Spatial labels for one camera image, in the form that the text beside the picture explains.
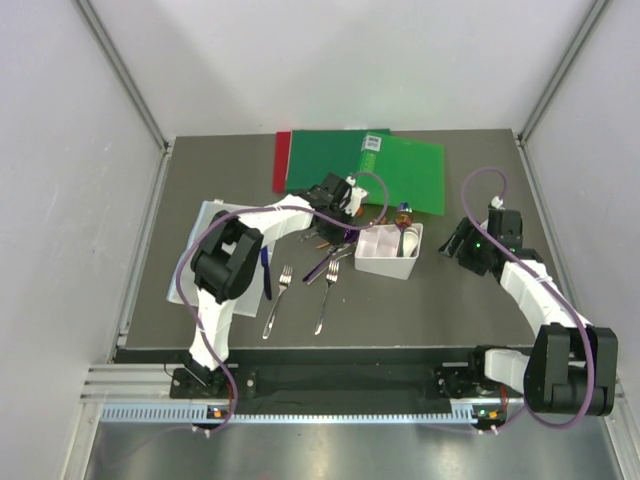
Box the white divided plastic container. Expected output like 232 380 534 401
354 223 424 280

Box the light green plastic folder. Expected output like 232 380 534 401
356 131 445 215

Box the grey slotted cable duct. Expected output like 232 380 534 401
101 404 478 425

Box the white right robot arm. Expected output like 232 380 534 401
439 198 618 416

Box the white ceramic spoon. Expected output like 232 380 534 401
398 227 420 258

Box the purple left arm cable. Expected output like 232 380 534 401
177 171 390 436

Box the red folder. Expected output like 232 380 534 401
272 131 292 193

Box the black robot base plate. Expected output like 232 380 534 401
170 360 498 410

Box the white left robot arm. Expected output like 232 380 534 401
176 174 369 397

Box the dark green ring binder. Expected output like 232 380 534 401
285 129 391 192

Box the dark blue table knife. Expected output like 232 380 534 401
261 246 272 301

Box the silver spoon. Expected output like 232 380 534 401
394 210 413 238

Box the black iridescent spoon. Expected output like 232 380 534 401
303 230 359 282

